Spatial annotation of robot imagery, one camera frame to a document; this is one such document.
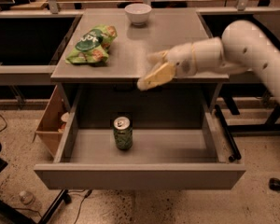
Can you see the green chip bag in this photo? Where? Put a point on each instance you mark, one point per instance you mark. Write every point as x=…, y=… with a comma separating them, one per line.
x=93, y=47

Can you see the grey cabinet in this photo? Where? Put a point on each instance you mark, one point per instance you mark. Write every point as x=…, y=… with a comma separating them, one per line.
x=102, y=91

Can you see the green soda can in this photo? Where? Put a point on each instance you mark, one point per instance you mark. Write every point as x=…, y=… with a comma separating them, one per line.
x=123, y=133

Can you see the open grey top drawer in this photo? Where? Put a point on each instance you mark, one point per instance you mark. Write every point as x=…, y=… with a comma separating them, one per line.
x=158, y=159

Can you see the black caster wheel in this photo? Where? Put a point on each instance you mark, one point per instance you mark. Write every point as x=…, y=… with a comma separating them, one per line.
x=274, y=184

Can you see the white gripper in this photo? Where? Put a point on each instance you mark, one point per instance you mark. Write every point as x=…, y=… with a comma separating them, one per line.
x=181, y=60

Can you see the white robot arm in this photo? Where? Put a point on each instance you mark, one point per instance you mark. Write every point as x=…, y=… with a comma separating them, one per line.
x=242, y=46

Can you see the wooden side box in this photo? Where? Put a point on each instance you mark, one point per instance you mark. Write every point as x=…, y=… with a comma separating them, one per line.
x=50, y=126

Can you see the white bowl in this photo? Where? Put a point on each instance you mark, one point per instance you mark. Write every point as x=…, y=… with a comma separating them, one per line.
x=138, y=14

